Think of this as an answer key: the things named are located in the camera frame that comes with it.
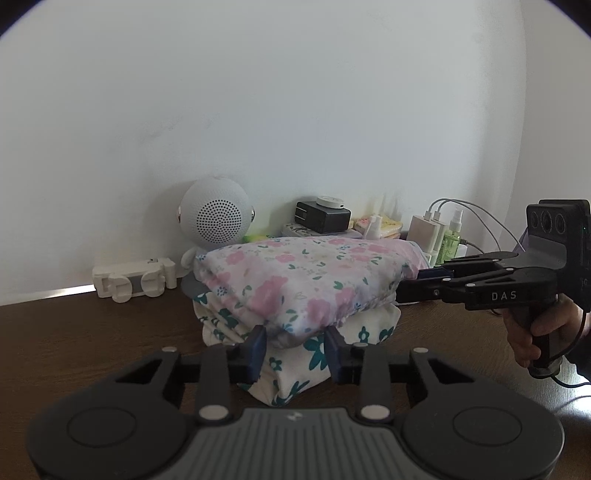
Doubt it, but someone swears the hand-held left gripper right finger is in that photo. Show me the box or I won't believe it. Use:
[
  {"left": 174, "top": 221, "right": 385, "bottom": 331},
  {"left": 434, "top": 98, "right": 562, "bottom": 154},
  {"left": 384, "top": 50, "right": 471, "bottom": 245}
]
[{"left": 323, "top": 325, "right": 474, "bottom": 424}]

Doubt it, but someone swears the yellow packet stack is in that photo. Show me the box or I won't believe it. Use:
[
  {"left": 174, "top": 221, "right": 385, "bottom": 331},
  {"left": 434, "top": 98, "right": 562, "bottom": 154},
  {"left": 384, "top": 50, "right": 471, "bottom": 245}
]
[{"left": 355, "top": 217, "right": 403, "bottom": 240}]

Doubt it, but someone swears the round white speaker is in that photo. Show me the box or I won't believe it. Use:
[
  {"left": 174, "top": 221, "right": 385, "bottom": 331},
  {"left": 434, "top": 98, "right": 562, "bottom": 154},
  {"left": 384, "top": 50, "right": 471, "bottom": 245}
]
[{"left": 178, "top": 174, "right": 257, "bottom": 280}]

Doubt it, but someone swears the white blue-flowered folded cloth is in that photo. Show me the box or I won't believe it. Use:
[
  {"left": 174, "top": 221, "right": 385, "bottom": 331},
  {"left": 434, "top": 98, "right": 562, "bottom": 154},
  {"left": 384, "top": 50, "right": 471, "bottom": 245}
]
[{"left": 191, "top": 291, "right": 402, "bottom": 408}]

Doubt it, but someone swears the white charger with cables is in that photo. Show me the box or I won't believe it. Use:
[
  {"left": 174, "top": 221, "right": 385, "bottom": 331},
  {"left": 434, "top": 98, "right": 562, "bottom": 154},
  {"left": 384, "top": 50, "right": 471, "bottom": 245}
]
[{"left": 436, "top": 198, "right": 525, "bottom": 252}]

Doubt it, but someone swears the right hand-held gripper cable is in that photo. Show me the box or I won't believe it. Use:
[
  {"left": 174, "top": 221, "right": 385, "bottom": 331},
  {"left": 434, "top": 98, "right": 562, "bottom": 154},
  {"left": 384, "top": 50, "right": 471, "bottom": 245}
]
[{"left": 531, "top": 309, "right": 591, "bottom": 389}]

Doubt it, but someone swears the green spray bottle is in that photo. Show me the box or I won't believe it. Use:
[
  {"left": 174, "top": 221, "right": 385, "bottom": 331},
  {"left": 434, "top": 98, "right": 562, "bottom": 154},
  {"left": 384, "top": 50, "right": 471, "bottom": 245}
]
[{"left": 436, "top": 208, "right": 466, "bottom": 265}]

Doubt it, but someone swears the person's right hand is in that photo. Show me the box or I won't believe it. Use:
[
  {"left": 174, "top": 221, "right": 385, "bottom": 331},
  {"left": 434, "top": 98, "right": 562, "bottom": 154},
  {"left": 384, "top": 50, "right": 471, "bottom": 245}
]
[{"left": 502, "top": 296, "right": 590, "bottom": 370}]

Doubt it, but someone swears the black charger block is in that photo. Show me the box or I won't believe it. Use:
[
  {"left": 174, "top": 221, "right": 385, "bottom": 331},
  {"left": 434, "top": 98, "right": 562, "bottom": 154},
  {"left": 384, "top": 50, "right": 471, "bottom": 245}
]
[{"left": 294, "top": 199, "right": 352, "bottom": 234}]

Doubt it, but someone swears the white phone holder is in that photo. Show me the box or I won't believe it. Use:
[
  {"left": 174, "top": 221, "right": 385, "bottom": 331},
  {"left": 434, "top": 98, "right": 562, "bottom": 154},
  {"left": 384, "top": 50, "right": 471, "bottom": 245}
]
[{"left": 92, "top": 257, "right": 178, "bottom": 304}]

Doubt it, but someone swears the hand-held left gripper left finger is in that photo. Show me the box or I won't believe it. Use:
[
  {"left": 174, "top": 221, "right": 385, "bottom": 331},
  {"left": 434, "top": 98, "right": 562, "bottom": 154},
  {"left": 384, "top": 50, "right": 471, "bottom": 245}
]
[{"left": 113, "top": 324, "right": 269, "bottom": 424}]

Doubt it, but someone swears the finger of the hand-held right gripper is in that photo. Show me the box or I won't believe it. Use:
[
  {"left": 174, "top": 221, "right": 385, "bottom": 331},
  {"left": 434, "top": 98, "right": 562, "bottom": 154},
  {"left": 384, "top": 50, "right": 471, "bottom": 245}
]
[
  {"left": 394, "top": 276, "right": 476, "bottom": 305},
  {"left": 417, "top": 251, "right": 521, "bottom": 281}
]

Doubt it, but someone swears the white wall charger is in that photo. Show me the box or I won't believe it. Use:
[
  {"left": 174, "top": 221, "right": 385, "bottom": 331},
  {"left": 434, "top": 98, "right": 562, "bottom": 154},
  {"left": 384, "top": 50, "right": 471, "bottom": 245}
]
[{"left": 407, "top": 213, "right": 448, "bottom": 267}]

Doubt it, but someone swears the pink floral garment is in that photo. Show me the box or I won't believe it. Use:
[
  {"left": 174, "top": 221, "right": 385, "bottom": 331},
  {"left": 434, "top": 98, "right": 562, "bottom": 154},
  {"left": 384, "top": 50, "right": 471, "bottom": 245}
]
[{"left": 194, "top": 236, "right": 419, "bottom": 349}]

